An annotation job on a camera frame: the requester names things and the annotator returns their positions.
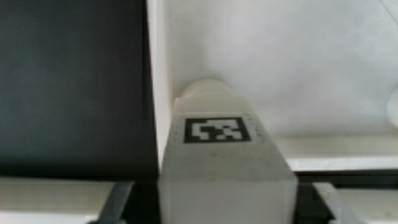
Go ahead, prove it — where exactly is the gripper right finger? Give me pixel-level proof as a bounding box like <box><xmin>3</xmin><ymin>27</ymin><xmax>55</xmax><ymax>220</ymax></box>
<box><xmin>293</xmin><ymin>182</ymin><xmax>362</xmax><ymax>224</ymax></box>

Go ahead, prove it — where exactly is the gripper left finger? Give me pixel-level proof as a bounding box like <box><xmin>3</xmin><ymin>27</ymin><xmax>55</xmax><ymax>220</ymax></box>
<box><xmin>87</xmin><ymin>182</ymin><xmax>160</xmax><ymax>224</ymax></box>

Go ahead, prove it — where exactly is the white table leg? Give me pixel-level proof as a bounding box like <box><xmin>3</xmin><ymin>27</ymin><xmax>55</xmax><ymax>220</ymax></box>
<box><xmin>158</xmin><ymin>79</ymin><xmax>298</xmax><ymax>224</ymax></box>

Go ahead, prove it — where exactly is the white square table top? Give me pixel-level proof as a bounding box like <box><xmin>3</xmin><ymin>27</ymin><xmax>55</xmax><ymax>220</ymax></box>
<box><xmin>145</xmin><ymin>0</ymin><xmax>398</xmax><ymax>171</ymax></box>

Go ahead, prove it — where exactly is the white U-shaped obstacle fence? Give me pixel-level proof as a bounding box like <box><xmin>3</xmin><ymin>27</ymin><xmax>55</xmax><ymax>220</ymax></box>
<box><xmin>0</xmin><ymin>178</ymin><xmax>398</xmax><ymax>224</ymax></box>

